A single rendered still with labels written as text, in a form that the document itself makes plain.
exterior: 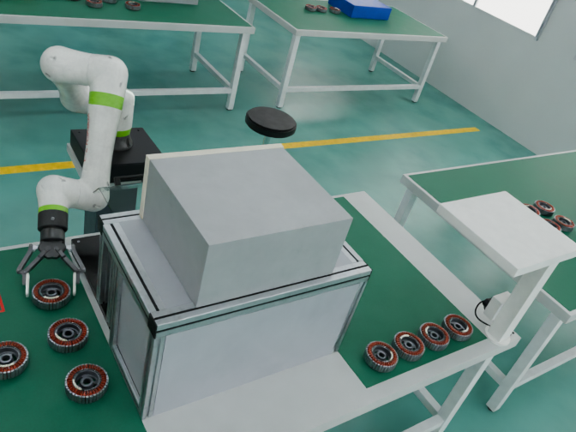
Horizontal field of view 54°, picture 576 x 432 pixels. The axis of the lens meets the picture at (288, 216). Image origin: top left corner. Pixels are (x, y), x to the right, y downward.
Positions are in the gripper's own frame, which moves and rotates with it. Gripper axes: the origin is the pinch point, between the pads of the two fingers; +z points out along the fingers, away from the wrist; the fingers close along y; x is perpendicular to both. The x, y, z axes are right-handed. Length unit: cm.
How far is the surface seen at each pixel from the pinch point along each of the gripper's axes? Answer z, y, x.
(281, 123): -136, -133, -106
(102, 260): -4.3, -14.2, 18.5
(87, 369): 26.8, -10.2, 17.0
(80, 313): 7.5, -8.5, 1.6
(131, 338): 20.9, -21.0, 27.7
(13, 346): 18.5, 9.0, 12.3
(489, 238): 0, -131, 50
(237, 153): -27, -50, 47
